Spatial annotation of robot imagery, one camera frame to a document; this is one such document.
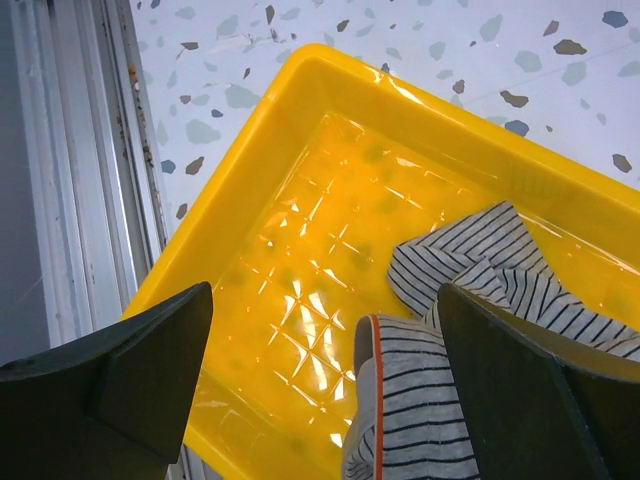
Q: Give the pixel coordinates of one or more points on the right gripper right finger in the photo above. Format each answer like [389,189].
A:
[536,404]

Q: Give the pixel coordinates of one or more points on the grey striped underwear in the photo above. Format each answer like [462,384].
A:
[409,423]

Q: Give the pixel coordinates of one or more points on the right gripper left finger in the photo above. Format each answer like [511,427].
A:
[113,404]

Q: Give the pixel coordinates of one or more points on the yellow plastic tray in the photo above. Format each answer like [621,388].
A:
[339,163]

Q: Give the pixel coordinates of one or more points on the aluminium rail frame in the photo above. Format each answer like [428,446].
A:
[90,146]

